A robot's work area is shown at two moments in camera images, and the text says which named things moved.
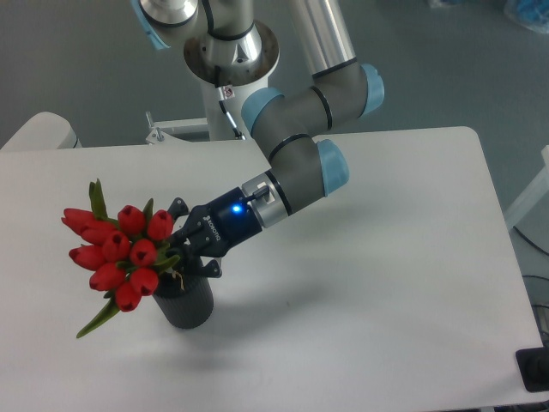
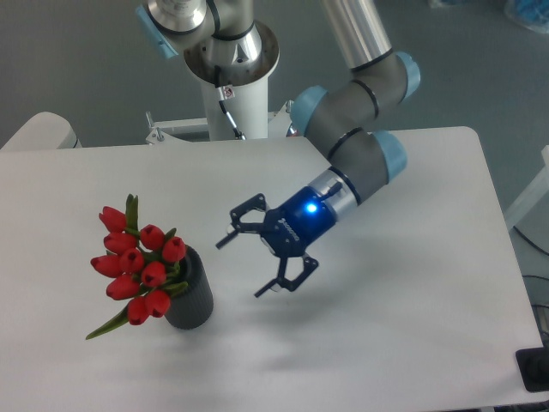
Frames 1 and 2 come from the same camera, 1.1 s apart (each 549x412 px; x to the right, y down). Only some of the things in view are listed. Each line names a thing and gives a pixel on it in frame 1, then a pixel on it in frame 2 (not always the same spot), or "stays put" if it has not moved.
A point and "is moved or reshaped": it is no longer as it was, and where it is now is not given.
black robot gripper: x=213 y=228 -> x=288 y=229
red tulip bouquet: x=126 y=253 is moved or reshaped
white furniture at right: x=533 y=196 stays put
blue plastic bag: x=532 y=14 stays put
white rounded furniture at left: x=45 y=130 stays put
